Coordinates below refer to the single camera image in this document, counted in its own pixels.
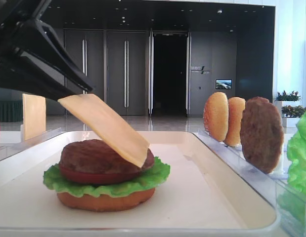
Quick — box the green lettuce leaf on bun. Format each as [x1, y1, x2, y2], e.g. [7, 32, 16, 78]
[43, 157, 171, 198]

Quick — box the brown meat patty on burger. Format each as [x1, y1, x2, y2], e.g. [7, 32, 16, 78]
[59, 139, 155, 174]

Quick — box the orange cheese slice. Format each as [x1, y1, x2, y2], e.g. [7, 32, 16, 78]
[58, 94, 149, 167]
[22, 93, 46, 140]

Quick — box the middle dark double door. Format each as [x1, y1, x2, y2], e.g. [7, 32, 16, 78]
[107, 32, 146, 116]

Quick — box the dark double door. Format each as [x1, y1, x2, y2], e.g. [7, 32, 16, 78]
[55, 29, 105, 100]
[107, 32, 146, 116]

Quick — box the lower potted flower planter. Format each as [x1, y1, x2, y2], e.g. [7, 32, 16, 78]
[282, 105, 306, 127]

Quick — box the bottom bun slice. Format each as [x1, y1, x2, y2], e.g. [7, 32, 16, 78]
[57, 188, 156, 212]

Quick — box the right clear acrylic rack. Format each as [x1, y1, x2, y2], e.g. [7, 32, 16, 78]
[194, 129, 306, 237]

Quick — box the wall display screen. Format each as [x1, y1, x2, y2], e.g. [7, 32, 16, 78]
[215, 79, 232, 89]

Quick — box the potted flower planter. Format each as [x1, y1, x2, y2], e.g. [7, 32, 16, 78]
[274, 90, 301, 115]
[282, 105, 306, 127]

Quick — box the green skirted table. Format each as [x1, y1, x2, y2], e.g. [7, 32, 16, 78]
[0, 100, 23, 122]

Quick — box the standing brown meat patty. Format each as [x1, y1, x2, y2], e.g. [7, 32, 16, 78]
[240, 97, 284, 174]

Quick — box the near standing bun slice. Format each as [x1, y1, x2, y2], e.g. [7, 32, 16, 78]
[224, 97, 245, 147]

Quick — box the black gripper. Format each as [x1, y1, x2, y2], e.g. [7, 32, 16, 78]
[0, 0, 93, 101]

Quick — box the upper potted flower planter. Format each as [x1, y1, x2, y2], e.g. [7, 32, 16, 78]
[274, 90, 301, 115]

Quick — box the cream plastic tray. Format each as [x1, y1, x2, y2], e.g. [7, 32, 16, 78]
[0, 131, 282, 237]

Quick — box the red tomato slice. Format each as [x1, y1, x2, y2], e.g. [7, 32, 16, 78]
[58, 165, 141, 185]

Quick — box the left clear acrylic rack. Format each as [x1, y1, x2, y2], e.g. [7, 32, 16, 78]
[0, 127, 63, 161]

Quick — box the clear acrylic rack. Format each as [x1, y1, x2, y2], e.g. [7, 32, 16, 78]
[194, 129, 306, 237]
[0, 127, 63, 161]

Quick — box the green lettuce in rack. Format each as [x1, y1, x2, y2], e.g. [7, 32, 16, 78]
[278, 112, 306, 221]

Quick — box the standing bun slice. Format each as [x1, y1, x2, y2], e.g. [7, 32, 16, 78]
[204, 92, 229, 142]
[224, 97, 245, 147]

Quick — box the far standing bun slice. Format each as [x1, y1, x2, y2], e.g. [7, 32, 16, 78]
[204, 92, 229, 142]

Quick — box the left dark double door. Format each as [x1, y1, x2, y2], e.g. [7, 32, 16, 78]
[55, 29, 105, 100]

